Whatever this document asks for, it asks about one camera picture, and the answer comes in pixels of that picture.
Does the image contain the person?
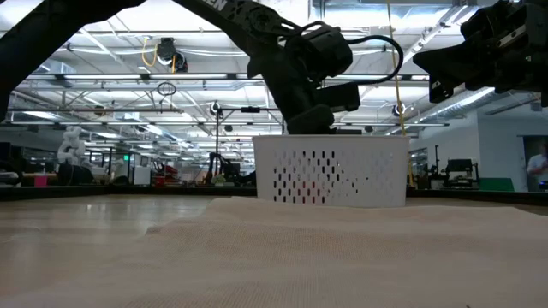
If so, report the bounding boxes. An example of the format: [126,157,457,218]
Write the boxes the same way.
[526,143,548,193]

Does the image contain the pink cloth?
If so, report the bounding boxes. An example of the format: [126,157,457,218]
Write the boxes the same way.
[0,196,548,308]

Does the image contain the ceiling cable reel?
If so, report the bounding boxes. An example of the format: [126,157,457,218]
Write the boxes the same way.
[154,37,189,74]

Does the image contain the yellow cable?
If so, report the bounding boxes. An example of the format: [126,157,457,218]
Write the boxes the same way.
[386,0,415,189]

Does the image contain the black tripod stand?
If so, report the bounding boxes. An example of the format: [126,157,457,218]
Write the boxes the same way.
[208,101,286,186]

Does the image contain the white perforated plastic basket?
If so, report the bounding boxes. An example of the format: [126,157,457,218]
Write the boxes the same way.
[252,134,411,209]

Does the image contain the black monitor on stand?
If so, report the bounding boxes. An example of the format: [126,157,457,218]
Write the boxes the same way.
[444,158,475,189]

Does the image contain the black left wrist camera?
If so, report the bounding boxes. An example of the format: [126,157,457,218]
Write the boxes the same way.
[319,82,362,113]

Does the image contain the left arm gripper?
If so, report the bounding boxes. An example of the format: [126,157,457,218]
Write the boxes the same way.
[265,27,354,136]

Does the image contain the green panel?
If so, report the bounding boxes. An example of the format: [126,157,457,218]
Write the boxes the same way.
[479,177,515,193]

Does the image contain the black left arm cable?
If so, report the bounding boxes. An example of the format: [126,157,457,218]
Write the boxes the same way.
[295,20,405,86]

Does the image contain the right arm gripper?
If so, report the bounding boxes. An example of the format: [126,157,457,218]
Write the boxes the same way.
[413,0,548,108]

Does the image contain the white robot figure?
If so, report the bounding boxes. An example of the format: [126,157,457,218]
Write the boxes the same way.
[57,125,87,166]

